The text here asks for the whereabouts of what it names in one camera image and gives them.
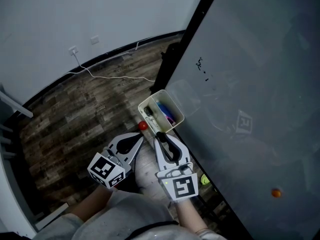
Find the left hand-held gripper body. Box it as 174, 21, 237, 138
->
87, 147, 132, 190

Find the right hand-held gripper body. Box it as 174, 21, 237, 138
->
155, 161, 200, 204

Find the black marker pen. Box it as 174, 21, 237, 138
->
146, 116, 166, 143

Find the person's right forearm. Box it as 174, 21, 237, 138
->
174, 198, 210, 235

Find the person's left forearm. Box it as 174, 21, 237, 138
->
66, 185, 114, 223

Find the grey whiteboard panel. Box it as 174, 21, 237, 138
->
164, 0, 320, 240

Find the blue plastic item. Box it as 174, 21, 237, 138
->
155, 99, 176, 122

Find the person's grey shirt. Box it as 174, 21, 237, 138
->
32, 190, 226, 240

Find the cream plastic holder box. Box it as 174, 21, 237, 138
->
137, 89, 185, 135

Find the white desk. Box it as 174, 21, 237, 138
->
0, 82, 69, 239

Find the black chest strap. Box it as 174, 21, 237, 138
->
119, 220, 180, 240

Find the white cable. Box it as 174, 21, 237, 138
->
72, 53, 157, 83
106, 36, 161, 57

